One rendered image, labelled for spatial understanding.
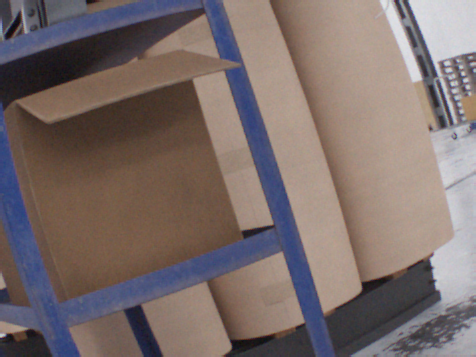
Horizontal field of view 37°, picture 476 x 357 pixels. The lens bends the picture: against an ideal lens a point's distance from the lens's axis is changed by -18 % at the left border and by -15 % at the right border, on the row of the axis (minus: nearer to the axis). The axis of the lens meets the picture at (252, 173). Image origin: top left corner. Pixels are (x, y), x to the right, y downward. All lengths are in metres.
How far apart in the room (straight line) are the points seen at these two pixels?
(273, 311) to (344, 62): 0.71
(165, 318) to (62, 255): 0.84
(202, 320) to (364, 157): 0.67
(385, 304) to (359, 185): 0.39
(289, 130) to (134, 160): 1.00
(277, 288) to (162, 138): 0.94
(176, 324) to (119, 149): 0.83
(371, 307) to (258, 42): 0.83
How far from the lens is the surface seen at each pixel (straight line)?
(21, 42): 1.03
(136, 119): 1.10
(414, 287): 2.47
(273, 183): 1.16
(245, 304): 2.01
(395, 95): 2.32
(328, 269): 2.07
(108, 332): 1.80
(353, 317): 2.30
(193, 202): 1.12
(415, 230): 2.29
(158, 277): 1.05
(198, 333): 1.87
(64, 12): 1.90
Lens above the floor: 0.65
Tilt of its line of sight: 1 degrees down
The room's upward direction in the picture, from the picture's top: 18 degrees counter-clockwise
